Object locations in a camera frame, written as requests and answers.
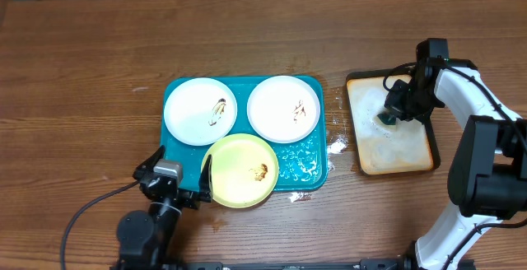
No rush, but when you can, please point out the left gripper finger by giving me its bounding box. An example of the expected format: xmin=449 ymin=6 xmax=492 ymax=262
xmin=198 ymin=155 xmax=213 ymax=203
xmin=133 ymin=145 xmax=166 ymax=179

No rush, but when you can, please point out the green yellow sponge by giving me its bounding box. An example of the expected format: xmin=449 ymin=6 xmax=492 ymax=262
xmin=376 ymin=112 xmax=397 ymax=126

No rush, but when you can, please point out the yellow-green plate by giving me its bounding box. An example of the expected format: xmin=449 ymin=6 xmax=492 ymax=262
xmin=204 ymin=133 xmax=279 ymax=208

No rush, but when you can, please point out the white plate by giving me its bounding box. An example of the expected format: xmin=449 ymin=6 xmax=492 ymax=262
xmin=247 ymin=76 xmax=321 ymax=144
xmin=164 ymin=77 xmax=238 ymax=147

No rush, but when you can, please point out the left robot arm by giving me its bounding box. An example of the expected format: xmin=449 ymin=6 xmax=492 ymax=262
xmin=114 ymin=146 xmax=212 ymax=269

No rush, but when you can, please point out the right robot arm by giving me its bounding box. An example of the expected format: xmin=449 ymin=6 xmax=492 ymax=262
xmin=378 ymin=38 xmax=526 ymax=269

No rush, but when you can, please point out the black baking tray with suds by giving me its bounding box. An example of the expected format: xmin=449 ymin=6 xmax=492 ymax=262
xmin=346 ymin=70 xmax=441 ymax=175

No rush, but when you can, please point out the teal plastic tray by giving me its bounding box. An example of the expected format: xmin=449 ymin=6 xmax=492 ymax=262
xmin=160 ymin=76 xmax=328 ymax=192

